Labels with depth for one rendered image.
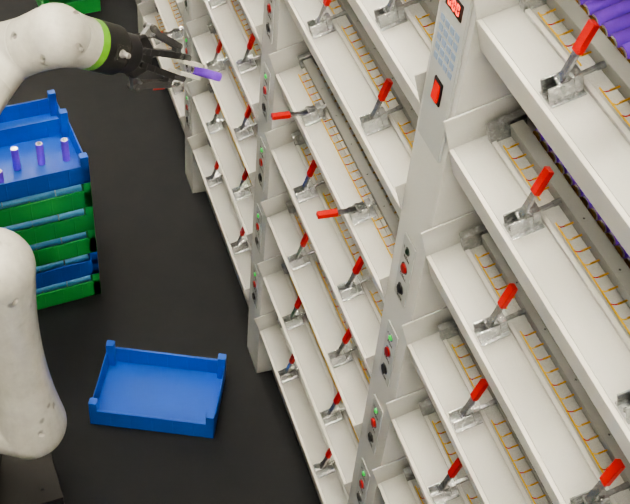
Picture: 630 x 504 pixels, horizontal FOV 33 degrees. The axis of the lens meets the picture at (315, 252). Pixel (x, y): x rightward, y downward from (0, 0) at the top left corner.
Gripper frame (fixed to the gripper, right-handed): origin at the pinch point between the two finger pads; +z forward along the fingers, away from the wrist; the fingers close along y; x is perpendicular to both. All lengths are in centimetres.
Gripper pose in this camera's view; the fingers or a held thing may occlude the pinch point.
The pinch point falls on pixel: (186, 68)
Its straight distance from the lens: 216.7
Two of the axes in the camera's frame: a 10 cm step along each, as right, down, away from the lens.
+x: -7.9, -3.4, 5.2
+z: 5.4, 0.2, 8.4
